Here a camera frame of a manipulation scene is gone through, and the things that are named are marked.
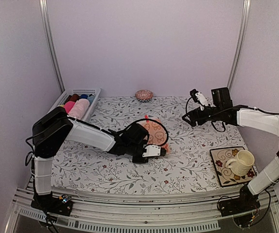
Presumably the pink rolled towel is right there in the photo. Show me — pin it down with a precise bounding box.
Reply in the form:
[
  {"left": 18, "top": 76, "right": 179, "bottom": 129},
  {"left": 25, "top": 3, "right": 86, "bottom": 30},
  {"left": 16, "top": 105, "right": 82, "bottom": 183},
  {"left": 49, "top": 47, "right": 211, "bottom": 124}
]
[{"left": 63, "top": 101, "right": 75, "bottom": 114}]

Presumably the cream ceramic mug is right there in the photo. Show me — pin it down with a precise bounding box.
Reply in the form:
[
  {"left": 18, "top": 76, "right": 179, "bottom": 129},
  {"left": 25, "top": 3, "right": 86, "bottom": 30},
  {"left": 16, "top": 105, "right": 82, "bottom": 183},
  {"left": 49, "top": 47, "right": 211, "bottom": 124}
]
[{"left": 225, "top": 150, "right": 255, "bottom": 176}]

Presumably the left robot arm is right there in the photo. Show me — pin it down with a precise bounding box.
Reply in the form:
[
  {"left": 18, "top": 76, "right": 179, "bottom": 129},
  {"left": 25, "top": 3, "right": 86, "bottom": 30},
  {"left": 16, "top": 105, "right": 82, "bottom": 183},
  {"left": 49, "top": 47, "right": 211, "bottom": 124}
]
[{"left": 31, "top": 107, "right": 162, "bottom": 216}]

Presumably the patterned ceramic bowl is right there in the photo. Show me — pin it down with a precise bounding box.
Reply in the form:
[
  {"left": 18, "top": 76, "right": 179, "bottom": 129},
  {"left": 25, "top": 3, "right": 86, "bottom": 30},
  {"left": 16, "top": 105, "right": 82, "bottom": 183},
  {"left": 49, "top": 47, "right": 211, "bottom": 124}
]
[{"left": 135, "top": 89, "right": 153, "bottom": 102}]

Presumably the right aluminium frame post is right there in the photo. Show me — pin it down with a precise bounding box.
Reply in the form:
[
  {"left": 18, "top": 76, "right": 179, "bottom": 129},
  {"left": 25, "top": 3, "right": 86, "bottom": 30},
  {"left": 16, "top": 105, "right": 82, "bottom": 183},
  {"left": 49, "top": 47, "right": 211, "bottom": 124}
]
[{"left": 227, "top": 0, "right": 251, "bottom": 91}]

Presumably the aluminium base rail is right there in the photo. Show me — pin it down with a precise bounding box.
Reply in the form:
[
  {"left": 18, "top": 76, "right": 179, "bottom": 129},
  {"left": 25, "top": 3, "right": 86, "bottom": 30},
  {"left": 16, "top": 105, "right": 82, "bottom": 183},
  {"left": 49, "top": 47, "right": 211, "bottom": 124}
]
[{"left": 4, "top": 186, "right": 279, "bottom": 233}]

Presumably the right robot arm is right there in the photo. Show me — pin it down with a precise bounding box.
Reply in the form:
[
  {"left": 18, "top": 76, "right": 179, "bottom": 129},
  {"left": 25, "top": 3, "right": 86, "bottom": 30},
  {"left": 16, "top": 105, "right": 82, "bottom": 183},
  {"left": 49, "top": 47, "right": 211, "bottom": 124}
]
[{"left": 182, "top": 87, "right": 279, "bottom": 225}]

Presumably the left aluminium frame post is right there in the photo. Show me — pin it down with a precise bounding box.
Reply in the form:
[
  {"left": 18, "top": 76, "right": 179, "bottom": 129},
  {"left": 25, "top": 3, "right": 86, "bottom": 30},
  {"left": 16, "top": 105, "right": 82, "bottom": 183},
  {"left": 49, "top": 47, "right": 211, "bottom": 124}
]
[{"left": 39, "top": 0, "right": 65, "bottom": 93}]

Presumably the dark red rolled towel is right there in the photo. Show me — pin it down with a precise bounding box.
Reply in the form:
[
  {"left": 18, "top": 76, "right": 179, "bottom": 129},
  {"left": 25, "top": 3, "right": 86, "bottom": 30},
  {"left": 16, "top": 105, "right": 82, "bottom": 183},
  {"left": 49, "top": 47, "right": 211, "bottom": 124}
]
[{"left": 69, "top": 94, "right": 80, "bottom": 102}]

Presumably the aluminium frame post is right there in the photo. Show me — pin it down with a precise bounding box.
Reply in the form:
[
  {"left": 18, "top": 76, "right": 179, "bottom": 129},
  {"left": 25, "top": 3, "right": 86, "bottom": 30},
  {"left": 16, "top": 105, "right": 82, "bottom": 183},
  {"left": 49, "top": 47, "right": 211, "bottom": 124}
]
[
  {"left": 39, "top": 0, "right": 65, "bottom": 93},
  {"left": 227, "top": 0, "right": 251, "bottom": 91}
]

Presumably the pink towel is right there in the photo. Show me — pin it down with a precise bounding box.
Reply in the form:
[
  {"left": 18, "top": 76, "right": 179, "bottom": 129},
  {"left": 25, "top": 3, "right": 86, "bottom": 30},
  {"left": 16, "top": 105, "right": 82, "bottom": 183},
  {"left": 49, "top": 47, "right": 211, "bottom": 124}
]
[
  {"left": 68, "top": 99, "right": 90, "bottom": 119},
  {"left": 63, "top": 101, "right": 75, "bottom": 114}
]

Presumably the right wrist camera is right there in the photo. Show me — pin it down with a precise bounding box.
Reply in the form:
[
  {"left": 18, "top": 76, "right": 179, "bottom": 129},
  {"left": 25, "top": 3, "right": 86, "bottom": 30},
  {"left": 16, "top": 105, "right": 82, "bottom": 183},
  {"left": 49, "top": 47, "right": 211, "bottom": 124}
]
[{"left": 190, "top": 89, "right": 210, "bottom": 111}]

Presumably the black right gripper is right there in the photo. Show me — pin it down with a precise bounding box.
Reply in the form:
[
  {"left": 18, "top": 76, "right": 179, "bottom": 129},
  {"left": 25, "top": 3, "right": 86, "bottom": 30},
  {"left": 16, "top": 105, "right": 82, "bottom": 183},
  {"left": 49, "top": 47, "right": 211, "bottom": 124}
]
[{"left": 182, "top": 106, "right": 223, "bottom": 127}]

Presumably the square floral plate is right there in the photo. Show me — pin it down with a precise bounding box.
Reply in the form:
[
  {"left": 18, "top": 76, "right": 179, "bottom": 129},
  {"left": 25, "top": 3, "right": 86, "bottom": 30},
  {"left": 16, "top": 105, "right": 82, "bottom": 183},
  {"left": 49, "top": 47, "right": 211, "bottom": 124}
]
[{"left": 209, "top": 146, "right": 258, "bottom": 187}]

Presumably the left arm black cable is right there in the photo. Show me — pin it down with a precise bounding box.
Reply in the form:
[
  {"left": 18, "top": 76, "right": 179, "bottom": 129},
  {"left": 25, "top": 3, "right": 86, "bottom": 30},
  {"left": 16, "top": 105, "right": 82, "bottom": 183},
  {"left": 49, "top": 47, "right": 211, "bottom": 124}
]
[{"left": 107, "top": 118, "right": 169, "bottom": 148}]

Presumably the orange patterned towel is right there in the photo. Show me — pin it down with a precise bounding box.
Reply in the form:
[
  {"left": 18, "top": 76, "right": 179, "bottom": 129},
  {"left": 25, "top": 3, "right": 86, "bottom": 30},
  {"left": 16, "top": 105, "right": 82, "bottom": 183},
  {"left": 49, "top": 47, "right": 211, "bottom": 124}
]
[{"left": 140, "top": 115, "right": 171, "bottom": 155}]

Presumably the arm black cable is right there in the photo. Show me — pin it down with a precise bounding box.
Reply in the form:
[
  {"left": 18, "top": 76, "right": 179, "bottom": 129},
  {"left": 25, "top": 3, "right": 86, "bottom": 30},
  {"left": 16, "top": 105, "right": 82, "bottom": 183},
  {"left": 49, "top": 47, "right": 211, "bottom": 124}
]
[
  {"left": 107, "top": 118, "right": 169, "bottom": 148},
  {"left": 185, "top": 96, "right": 227, "bottom": 133}
]

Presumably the white plastic basket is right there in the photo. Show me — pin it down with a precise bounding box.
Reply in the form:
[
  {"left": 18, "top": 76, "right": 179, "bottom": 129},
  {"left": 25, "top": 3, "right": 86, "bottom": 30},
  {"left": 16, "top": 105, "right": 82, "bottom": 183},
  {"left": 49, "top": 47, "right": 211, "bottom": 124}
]
[{"left": 49, "top": 88, "right": 101, "bottom": 122}]

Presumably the light blue rolled towel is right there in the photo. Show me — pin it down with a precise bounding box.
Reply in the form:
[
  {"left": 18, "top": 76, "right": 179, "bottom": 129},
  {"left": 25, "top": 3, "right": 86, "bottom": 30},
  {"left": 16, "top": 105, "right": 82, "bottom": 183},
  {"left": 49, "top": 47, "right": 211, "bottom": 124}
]
[{"left": 87, "top": 95, "right": 95, "bottom": 104}]

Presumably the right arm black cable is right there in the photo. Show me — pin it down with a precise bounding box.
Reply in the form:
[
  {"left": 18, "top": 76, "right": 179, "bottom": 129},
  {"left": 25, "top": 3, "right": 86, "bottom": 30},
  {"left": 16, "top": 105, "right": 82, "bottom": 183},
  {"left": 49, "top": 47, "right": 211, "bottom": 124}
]
[{"left": 185, "top": 96, "right": 227, "bottom": 133}]

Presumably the floral table mat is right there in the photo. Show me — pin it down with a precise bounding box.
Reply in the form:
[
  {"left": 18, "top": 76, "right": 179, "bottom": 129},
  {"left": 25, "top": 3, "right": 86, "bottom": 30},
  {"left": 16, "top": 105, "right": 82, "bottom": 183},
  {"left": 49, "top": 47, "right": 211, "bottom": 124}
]
[{"left": 34, "top": 96, "right": 248, "bottom": 196}]

